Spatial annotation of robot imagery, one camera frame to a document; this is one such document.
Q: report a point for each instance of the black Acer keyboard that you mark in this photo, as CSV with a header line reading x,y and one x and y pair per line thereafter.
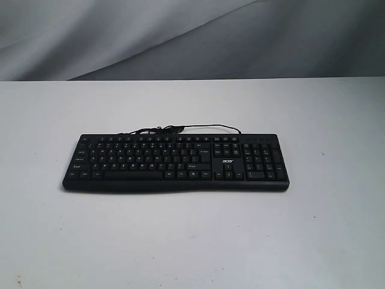
x,y
133,163

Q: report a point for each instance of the grey backdrop cloth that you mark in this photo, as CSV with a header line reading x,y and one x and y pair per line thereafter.
x,y
163,40

